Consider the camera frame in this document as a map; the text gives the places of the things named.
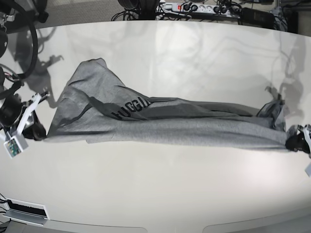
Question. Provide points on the white power strip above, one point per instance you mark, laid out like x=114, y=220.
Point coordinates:
x=194, y=9

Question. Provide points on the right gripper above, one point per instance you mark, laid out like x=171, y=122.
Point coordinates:
x=11, y=112

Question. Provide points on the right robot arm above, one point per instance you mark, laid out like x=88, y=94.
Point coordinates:
x=20, y=65

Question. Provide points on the black power adapter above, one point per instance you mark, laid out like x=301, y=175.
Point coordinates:
x=257, y=17

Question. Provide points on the grey cable tray slot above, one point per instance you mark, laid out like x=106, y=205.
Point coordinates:
x=26, y=212

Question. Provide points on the grey t-shirt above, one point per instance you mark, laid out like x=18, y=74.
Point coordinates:
x=97, y=107

